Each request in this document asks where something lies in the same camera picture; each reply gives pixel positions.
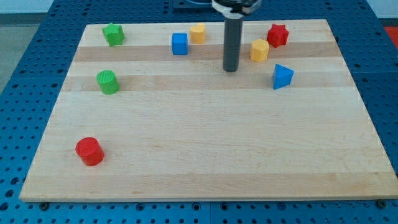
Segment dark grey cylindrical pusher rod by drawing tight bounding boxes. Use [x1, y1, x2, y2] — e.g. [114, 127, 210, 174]
[223, 17, 243, 72]

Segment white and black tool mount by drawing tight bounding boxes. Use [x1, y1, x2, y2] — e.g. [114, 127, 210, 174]
[211, 0, 262, 16]

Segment yellow hexagon block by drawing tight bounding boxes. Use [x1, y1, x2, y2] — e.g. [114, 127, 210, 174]
[250, 39, 269, 62]

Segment red star block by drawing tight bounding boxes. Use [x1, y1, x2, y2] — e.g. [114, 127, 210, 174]
[267, 24, 289, 48]

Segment blue cube block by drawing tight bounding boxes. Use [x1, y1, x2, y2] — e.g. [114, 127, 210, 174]
[172, 33, 188, 55]

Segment blue triangle block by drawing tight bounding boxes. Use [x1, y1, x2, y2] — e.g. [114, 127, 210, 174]
[272, 64, 294, 90]

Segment light wooden board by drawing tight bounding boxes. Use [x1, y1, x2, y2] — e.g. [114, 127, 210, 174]
[20, 19, 397, 202]

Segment green star block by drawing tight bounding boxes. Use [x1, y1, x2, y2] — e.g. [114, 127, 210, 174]
[102, 23, 125, 47]

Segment green cylinder block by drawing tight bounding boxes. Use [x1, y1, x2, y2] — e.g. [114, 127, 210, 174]
[96, 70, 119, 95]

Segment red cylinder block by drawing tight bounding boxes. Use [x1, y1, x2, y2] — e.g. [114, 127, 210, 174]
[75, 137, 104, 166]

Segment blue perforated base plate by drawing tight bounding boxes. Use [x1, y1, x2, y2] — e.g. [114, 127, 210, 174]
[1, 0, 397, 223]

